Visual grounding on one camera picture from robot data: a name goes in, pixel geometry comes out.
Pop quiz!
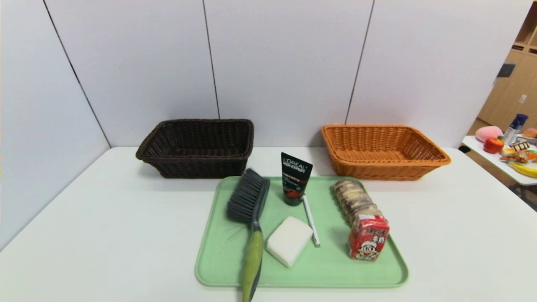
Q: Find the black face wash tube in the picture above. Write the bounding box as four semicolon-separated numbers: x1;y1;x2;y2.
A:
281;152;313;207

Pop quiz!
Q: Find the dark brush with green handle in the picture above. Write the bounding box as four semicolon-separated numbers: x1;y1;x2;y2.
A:
227;168;271;302

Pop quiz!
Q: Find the white pen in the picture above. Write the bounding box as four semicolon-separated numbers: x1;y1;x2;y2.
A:
302;195;321;248

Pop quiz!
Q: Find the white sponge block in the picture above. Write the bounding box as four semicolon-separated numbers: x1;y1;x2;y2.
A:
266;216;314;268

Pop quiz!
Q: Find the red-wrapped cookie pack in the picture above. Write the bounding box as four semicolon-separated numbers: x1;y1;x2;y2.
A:
348;214;390;262

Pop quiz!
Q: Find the dark brown wicker basket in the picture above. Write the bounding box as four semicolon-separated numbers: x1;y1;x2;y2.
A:
136;119;255;179

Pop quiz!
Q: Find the orange wicker basket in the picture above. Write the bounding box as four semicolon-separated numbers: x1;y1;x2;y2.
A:
321;124;452;181

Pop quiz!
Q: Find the light green plastic tray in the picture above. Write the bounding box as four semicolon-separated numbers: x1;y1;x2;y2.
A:
195;175;409;289

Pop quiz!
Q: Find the pink peach toy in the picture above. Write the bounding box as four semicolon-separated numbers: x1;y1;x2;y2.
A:
475;126;503;143

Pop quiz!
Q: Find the red apple toy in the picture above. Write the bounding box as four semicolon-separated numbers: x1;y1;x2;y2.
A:
483;136;505;154

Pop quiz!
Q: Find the white side table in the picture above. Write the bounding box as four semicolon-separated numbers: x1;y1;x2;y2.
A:
462;135;537;186

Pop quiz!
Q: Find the wooden cabinet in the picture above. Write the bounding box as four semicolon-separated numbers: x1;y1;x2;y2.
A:
468;2;537;139

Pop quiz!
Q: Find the yellow banana toy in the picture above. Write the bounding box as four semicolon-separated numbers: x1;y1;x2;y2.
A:
508;161;537;178

